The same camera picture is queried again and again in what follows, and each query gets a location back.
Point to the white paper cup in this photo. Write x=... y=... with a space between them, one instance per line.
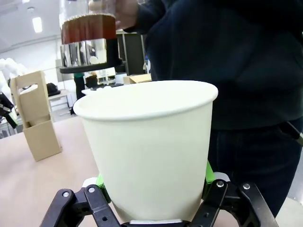
x=146 y=146

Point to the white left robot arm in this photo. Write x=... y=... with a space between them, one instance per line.
x=9 y=68

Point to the dark tall cabinet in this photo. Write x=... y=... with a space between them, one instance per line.
x=132 y=52

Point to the person's right forearm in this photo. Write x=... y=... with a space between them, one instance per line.
x=144 y=16

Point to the bystander in green top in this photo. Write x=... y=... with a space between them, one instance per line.
x=79 y=82

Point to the open cardboard box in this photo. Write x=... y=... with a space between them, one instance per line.
x=137 y=78

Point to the white background desk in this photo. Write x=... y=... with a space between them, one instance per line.
x=59 y=99

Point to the glass pitcher with brown tea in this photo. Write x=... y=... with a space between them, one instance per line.
x=87 y=30

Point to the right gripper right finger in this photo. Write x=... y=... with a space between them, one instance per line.
x=227 y=198

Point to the person's right hand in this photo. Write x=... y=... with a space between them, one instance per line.
x=126 y=13

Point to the person in black sweatshirt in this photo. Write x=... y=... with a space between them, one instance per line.
x=225 y=61

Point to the black grey-tipped object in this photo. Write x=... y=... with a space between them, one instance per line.
x=292 y=132

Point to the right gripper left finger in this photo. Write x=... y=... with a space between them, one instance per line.
x=93 y=205

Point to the black bag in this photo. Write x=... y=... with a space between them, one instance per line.
x=52 y=89

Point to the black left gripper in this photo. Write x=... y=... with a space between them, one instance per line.
x=4 y=100

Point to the brown cardboard cup carrier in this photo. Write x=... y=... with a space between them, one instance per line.
x=42 y=139

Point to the rectangular ceiling light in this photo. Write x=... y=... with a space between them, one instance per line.
x=37 y=24

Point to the dark blue jeans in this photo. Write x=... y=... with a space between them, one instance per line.
x=251 y=156

